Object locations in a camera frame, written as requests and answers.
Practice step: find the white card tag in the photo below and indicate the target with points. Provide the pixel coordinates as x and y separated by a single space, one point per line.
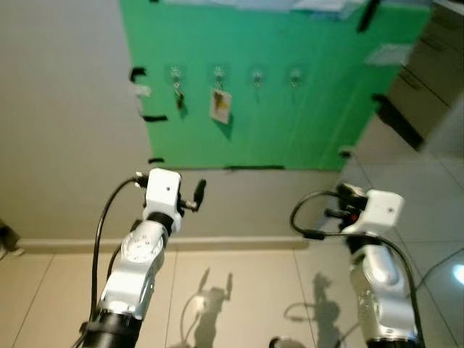
220 106

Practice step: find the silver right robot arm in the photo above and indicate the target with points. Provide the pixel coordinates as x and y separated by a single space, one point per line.
377 290

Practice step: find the pale paper sheet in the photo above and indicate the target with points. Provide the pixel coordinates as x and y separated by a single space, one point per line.
389 54

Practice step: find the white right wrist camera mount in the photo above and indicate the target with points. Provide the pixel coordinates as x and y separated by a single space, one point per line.
384 208

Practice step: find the dark floor object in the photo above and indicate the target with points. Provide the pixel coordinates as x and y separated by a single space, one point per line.
7 239

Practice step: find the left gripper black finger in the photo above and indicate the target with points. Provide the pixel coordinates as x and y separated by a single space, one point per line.
199 190

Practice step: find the green wall sheet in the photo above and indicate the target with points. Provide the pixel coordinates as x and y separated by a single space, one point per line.
304 123

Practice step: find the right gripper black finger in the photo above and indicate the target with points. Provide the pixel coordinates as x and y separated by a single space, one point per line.
349 191
336 213

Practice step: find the white tape piece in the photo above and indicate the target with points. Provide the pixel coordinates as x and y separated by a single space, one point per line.
142 90

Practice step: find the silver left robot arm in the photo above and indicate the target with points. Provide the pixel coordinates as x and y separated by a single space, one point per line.
138 268

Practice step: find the beige cabinet with drawers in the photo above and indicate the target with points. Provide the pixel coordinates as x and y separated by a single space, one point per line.
435 65

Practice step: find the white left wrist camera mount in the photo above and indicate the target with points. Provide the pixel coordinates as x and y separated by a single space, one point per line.
162 190

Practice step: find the black tape strip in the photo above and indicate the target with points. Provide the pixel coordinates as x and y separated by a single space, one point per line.
155 160
154 118
137 73
254 167
368 14

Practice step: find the clear adhesive metal hook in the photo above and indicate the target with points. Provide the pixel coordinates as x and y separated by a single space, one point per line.
257 76
295 76
218 73
175 72

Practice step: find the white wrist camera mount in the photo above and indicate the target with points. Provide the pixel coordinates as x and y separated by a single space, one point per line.
162 190
384 208

